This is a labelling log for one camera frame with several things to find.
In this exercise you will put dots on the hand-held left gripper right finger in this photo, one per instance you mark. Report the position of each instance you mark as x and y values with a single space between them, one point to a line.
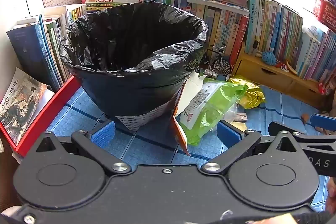
228 134

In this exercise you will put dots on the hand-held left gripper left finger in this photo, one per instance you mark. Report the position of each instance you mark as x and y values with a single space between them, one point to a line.
103 133

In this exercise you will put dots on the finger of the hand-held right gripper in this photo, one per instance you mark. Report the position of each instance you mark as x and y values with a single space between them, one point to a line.
315 138
324 122

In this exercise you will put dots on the green plastic bag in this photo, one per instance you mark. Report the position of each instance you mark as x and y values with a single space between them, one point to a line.
220 108

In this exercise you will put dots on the woven waste basket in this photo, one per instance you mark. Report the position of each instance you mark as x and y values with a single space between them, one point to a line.
141 119

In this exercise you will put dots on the orange snack packet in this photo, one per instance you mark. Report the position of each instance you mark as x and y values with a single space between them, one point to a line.
181 137

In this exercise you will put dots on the silver foil wrapper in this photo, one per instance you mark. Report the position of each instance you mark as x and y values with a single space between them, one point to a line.
210 72

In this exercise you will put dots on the long row of children's books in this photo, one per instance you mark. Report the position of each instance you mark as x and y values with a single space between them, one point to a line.
288 29

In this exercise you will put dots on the row of paperback books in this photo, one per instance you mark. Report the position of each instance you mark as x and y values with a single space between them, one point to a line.
31 50

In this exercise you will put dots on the person's right hand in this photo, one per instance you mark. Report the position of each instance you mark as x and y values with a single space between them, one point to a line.
332 193

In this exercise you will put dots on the small brown packet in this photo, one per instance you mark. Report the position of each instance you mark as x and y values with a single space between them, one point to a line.
240 117

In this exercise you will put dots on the yellow foil wrapper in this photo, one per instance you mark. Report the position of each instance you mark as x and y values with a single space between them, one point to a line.
252 96

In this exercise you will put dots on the blue mat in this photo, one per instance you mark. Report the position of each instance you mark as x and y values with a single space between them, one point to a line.
147 146

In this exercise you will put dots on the red box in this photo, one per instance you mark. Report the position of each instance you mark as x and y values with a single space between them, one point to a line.
44 119

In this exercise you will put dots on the orange curved wooden piece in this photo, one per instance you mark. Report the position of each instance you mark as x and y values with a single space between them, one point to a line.
292 67

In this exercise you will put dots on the wooden drawer unit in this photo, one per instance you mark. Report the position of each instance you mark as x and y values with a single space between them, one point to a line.
262 74

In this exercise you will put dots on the model bicycle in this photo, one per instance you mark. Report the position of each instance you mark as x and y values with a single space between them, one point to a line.
221 65

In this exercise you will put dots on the small colourful trinket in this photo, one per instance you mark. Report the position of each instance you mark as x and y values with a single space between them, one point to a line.
281 66

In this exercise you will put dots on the blue yarn ball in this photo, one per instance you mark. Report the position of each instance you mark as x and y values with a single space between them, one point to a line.
269 58

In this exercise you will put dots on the comic magazine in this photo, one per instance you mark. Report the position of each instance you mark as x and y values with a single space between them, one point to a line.
21 103

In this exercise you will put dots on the small glue bottle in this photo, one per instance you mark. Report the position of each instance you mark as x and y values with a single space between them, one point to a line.
257 47

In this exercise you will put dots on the red plastic basket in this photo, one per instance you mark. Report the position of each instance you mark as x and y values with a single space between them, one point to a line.
326 12

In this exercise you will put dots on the flat blue patterned book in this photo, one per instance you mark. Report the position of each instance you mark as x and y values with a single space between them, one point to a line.
210 2

